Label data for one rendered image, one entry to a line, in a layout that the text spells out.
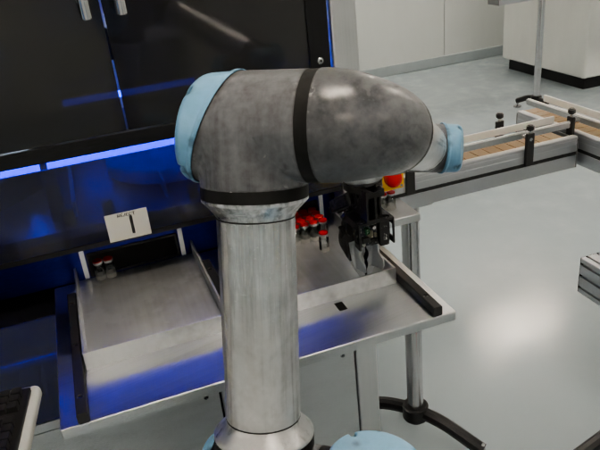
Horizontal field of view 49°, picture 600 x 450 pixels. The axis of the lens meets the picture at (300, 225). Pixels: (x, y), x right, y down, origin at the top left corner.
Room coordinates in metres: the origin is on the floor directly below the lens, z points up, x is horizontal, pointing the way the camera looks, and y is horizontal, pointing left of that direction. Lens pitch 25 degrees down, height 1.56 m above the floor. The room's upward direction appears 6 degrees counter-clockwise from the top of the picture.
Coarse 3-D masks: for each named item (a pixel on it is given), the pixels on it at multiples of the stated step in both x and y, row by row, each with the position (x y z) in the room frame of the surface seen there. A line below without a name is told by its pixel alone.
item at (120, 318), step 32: (192, 256) 1.33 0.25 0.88; (96, 288) 1.23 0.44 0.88; (128, 288) 1.22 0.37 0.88; (160, 288) 1.20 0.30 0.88; (192, 288) 1.19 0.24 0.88; (96, 320) 1.11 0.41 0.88; (128, 320) 1.09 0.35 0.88; (160, 320) 1.08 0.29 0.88; (192, 320) 1.07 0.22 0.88; (96, 352) 0.96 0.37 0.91; (128, 352) 0.97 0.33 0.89
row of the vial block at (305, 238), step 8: (296, 224) 1.34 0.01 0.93; (304, 224) 1.34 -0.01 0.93; (312, 224) 1.34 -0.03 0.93; (320, 224) 1.35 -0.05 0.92; (296, 232) 1.33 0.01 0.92; (304, 232) 1.33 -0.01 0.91; (312, 232) 1.34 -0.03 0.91; (328, 232) 1.35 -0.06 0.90; (296, 240) 1.33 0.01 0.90; (304, 240) 1.33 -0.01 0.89; (312, 240) 1.34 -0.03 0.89
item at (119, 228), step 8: (144, 208) 1.25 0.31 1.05; (104, 216) 1.22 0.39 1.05; (112, 216) 1.23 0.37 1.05; (120, 216) 1.23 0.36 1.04; (128, 216) 1.24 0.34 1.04; (136, 216) 1.24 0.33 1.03; (144, 216) 1.24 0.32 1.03; (112, 224) 1.23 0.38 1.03; (120, 224) 1.23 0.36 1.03; (128, 224) 1.23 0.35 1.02; (136, 224) 1.24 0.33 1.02; (144, 224) 1.24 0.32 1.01; (112, 232) 1.22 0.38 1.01; (120, 232) 1.23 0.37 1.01; (128, 232) 1.23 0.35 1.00; (136, 232) 1.24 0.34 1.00; (144, 232) 1.24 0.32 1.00; (112, 240) 1.22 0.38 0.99; (120, 240) 1.23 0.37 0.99
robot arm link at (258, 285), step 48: (192, 96) 0.65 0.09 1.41; (240, 96) 0.63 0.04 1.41; (288, 96) 0.62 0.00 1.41; (192, 144) 0.63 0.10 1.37; (240, 144) 0.61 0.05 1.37; (288, 144) 0.60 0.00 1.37; (240, 192) 0.61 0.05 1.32; (288, 192) 0.61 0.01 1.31; (240, 240) 0.61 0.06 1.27; (288, 240) 0.62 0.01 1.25; (240, 288) 0.60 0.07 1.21; (288, 288) 0.61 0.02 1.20; (240, 336) 0.59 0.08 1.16; (288, 336) 0.59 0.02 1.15; (240, 384) 0.58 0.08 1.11; (288, 384) 0.58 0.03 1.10; (240, 432) 0.56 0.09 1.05; (288, 432) 0.56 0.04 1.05
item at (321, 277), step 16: (336, 224) 1.41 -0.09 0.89; (336, 240) 1.33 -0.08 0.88; (304, 256) 1.27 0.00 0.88; (320, 256) 1.27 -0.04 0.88; (336, 256) 1.26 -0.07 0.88; (304, 272) 1.20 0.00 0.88; (320, 272) 1.20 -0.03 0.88; (336, 272) 1.19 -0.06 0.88; (352, 272) 1.18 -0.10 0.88; (384, 272) 1.12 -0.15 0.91; (304, 288) 1.14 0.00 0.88; (320, 288) 1.08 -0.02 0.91; (336, 288) 1.09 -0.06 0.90; (352, 288) 1.10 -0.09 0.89; (368, 288) 1.11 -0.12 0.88; (304, 304) 1.07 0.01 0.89
